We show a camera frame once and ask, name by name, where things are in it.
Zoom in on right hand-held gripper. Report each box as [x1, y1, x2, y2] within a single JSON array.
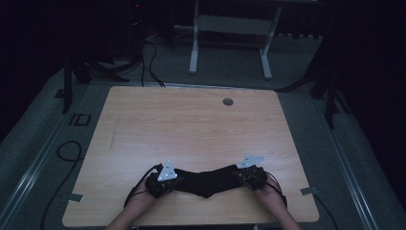
[[236, 154, 269, 192]]

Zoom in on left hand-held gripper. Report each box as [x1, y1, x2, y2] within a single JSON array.
[[145, 160, 180, 199]]

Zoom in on black cloth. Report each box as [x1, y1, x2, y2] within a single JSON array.
[[173, 164, 244, 199]]

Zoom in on person's left hand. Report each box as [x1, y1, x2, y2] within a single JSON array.
[[126, 187, 158, 213]]

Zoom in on person's right hand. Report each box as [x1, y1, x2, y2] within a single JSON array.
[[254, 177, 285, 210]]

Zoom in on grey tape piece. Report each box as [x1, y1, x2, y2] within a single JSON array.
[[300, 186, 319, 196]]

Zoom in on black tripod stand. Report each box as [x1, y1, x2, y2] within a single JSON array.
[[277, 32, 352, 129], [60, 52, 143, 115]]

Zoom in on left hand-held gripper cable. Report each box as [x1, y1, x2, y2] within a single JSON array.
[[123, 163, 164, 209]]

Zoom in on hand-held gripper cable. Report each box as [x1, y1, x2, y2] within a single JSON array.
[[123, 163, 164, 209], [265, 172, 288, 209]]

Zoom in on right hand-held gripper cable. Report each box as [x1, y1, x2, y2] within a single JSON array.
[[265, 172, 288, 209]]

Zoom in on black floor cable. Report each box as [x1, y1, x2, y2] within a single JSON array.
[[39, 140, 84, 230], [313, 194, 340, 230], [139, 37, 167, 88]]

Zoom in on metal floor rail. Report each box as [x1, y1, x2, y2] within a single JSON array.
[[0, 92, 92, 230], [312, 97, 382, 230]]

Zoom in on white desk frame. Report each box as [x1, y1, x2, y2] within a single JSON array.
[[173, 0, 320, 81]]

